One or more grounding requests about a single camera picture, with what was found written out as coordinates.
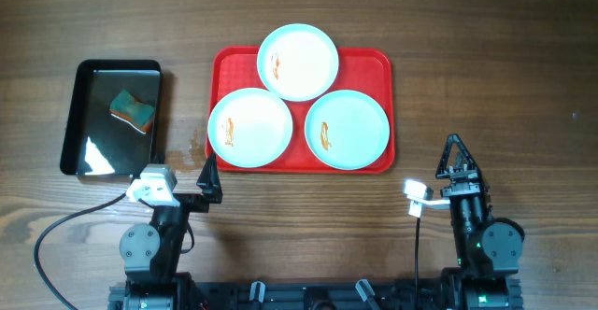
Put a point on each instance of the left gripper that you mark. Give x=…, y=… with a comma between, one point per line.
x=195, y=200

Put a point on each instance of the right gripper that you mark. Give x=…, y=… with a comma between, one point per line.
x=473, y=174

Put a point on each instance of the white plate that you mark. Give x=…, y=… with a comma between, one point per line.
x=250, y=127
x=347, y=130
x=297, y=62

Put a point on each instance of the green orange sponge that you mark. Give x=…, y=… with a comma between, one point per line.
x=129, y=109

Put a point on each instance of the white plate top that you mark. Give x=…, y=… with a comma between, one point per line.
x=297, y=62

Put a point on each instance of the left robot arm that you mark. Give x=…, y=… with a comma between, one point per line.
x=151, y=251

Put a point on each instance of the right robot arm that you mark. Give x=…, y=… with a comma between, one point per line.
x=488, y=248

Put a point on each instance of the red plastic tray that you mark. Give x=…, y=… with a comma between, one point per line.
x=363, y=70

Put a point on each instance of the black rectangular water tray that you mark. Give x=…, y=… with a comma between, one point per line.
x=95, y=142

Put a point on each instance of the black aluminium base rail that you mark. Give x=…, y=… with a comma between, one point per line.
x=400, y=294

